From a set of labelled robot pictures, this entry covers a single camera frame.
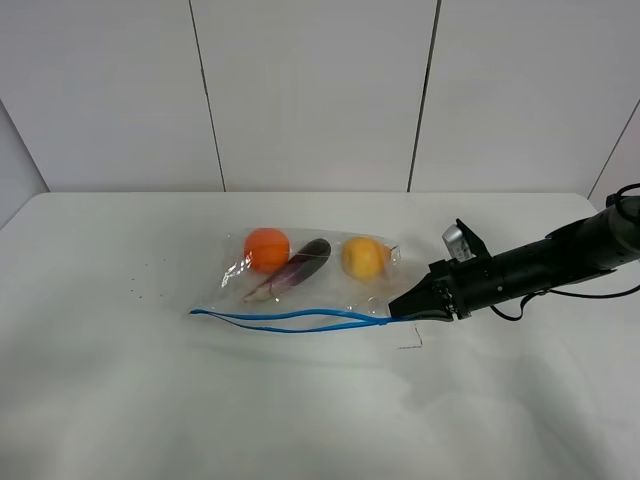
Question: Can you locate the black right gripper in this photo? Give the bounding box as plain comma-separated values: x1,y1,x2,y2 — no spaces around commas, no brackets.
389,260,500,322

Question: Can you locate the clear zip bag blue seal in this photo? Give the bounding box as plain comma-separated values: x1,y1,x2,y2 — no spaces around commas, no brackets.
189,228,405,334

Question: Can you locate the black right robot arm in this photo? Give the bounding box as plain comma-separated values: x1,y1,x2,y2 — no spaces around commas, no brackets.
389,194,639,321

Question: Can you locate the yellow pear fruit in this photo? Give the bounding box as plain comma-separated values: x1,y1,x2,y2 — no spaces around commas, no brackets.
341,237,391,281

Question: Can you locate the purple eggplant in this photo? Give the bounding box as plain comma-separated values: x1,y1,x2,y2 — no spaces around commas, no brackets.
243,238,332,303

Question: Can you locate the orange round fruit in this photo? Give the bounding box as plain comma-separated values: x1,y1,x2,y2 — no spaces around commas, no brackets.
244,228,290,274

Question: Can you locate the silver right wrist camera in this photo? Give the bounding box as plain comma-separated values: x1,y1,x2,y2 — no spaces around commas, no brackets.
442,219,490,262

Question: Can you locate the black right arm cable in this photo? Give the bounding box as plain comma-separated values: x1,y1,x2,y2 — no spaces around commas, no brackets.
488,182,640,321

